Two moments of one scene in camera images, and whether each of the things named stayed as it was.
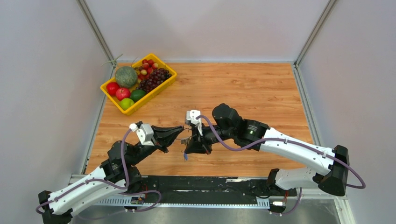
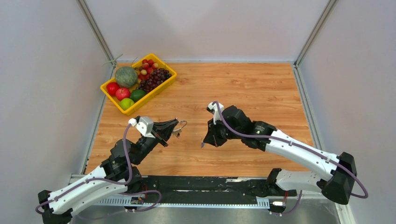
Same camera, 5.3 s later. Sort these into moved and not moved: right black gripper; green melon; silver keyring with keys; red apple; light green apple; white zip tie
Moved: right black gripper; silver keyring with keys
Not moved: green melon; light green apple; red apple; white zip tie
